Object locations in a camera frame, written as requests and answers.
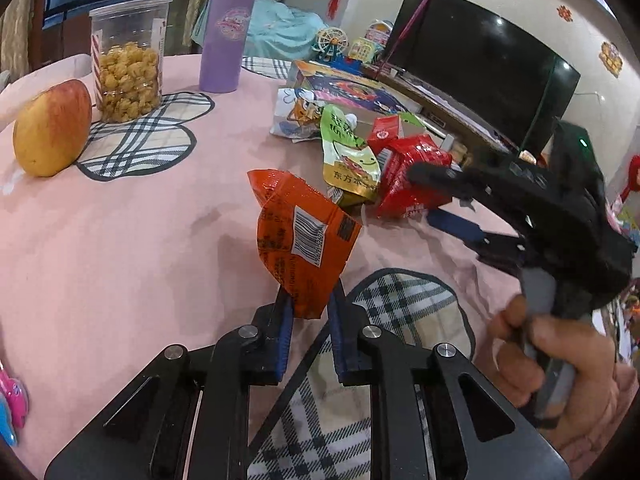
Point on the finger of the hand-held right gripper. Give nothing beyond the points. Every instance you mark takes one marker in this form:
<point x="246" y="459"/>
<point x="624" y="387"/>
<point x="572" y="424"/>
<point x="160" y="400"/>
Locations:
<point x="440" y="175"/>
<point x="455" y="222"/>

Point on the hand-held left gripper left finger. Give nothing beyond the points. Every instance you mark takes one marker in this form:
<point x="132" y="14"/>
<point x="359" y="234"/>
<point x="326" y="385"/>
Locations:
<point x="282" y="340"/>

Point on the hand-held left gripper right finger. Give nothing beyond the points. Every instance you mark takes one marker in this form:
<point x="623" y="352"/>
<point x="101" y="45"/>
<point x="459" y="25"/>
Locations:
<point x="345" y="345"/>

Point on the red snack bag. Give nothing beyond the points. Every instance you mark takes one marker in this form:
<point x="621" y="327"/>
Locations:
<point x="405" y="180"/>

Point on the orange snack wrapper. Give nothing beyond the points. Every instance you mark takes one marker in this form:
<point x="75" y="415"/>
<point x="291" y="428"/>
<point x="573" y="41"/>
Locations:
<point x="290" y="240"/>

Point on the person's right hand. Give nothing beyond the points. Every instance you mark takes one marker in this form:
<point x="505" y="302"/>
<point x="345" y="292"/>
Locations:
<point x="575" y="345"/>

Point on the white tv stand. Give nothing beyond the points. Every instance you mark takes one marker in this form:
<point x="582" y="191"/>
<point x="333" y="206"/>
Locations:
<point x="440" y="105"/>

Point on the red white small carton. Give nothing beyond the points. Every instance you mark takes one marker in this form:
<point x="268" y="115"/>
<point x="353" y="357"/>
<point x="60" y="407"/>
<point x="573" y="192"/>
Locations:
<point x="387" y="127"/>

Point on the green yellow snack pouch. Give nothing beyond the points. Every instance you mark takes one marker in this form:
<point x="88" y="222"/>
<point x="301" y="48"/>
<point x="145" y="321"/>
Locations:
<point x="347" y="157"/>

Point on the colourful printed box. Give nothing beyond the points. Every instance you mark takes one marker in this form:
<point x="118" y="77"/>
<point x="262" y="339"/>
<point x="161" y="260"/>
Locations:
<point x="360" y="90"/>

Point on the black television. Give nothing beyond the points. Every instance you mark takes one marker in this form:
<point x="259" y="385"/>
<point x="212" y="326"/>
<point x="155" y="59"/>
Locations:
<point x="480" y="60"/>

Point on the yellow toy house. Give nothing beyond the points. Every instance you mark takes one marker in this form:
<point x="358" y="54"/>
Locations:
<point x="364" y="51"/>

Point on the pink printed blanket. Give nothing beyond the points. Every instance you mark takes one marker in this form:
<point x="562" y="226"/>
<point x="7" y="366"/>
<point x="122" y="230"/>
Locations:
<point x="150" y="260"/>

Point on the pink toy house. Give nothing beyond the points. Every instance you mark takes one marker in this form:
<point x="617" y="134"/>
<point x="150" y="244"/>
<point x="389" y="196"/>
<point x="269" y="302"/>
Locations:
<point x="380" y="31"/>

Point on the white cartoon snack packet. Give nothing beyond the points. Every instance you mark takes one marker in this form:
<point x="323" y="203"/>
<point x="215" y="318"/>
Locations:
<point x="295" y="112"/>

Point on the ferris wheel toy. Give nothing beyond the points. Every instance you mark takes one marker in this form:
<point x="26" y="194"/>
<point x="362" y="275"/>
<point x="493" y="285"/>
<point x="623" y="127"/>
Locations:
<point x="330" y="42"/>

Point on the teal furniture cover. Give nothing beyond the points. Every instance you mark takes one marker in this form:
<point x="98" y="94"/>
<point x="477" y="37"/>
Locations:
<point x="280" y="27"/>

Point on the purple tumbler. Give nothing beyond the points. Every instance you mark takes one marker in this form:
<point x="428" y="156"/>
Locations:
<point x="225" y="45"/>

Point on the pink wrapped candy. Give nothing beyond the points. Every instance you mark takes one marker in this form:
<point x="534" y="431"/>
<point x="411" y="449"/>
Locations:
<point x="12" y="395"/>

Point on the blue wrapped candy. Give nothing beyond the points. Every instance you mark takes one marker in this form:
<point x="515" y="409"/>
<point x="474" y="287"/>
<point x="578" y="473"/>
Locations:
<point x="5" y="430"/>

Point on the clear popcorn jar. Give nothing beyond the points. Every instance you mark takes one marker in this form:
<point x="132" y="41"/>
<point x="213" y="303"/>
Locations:
<point x="130" y="75"/>

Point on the mango fruit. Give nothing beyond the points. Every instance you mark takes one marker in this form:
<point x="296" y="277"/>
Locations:
<point x="52" y="127"/>

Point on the gold red wall decoration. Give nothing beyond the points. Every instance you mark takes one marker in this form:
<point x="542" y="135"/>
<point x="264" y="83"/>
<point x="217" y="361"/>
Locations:
<point x="611" y="59"/>

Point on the small red wall decoration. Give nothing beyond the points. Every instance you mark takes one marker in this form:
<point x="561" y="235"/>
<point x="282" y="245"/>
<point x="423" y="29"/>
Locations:
<point x="565" y="12"/>

